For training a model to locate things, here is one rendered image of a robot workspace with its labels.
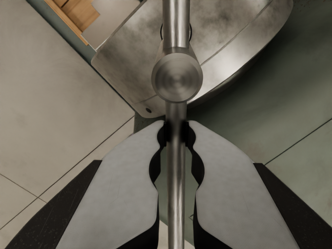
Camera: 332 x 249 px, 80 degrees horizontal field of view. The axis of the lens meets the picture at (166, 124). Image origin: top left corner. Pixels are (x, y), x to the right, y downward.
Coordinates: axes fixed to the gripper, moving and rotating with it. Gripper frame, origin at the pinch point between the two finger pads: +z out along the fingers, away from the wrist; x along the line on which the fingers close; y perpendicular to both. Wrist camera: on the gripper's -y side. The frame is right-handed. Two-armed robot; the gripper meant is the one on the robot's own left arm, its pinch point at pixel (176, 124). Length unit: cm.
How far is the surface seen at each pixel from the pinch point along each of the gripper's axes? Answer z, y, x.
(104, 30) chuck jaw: 24.6, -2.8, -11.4
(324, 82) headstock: 13.6, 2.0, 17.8
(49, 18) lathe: 76, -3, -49
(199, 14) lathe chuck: 13.6, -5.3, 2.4
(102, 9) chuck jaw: 25.1, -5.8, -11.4
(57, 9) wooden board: 43, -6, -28
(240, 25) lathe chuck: 14.5, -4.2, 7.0
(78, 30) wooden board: 42.8, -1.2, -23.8
